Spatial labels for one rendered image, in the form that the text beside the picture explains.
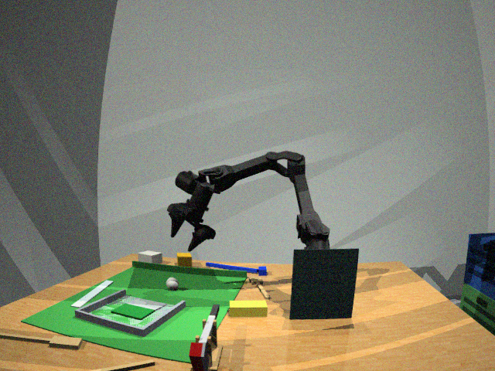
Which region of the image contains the blue putter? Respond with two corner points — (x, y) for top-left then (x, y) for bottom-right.
(206, 262), (267, 276)

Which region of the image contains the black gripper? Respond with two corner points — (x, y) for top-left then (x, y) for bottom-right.
(166, 197), (216, 251)

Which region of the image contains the green flat mat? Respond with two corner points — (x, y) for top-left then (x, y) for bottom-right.
(21, 267), (246, 363)

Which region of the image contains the white block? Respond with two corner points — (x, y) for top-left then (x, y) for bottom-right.
(138, 250), (162, 264)

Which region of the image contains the white golf ball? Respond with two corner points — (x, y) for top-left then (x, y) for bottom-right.
(166, 277), (179, 290)

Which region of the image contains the red putter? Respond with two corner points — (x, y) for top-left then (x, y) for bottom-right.
(189, 305), (219, 371)

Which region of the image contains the white flat bar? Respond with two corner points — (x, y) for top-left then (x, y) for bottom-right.
(71, 280), (114, 308)

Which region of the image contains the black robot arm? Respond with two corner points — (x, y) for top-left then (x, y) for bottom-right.
(172, 151), (330, 250)

